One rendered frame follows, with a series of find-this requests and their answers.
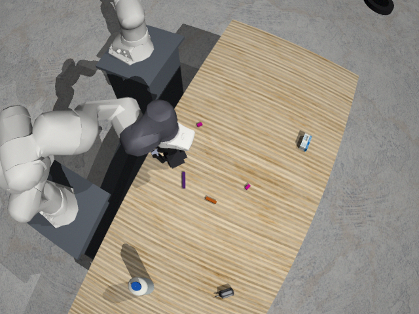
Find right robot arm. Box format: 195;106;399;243
0;97;195;228

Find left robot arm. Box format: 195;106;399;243
109;0;154;65

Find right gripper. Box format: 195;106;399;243
151;146;175;167

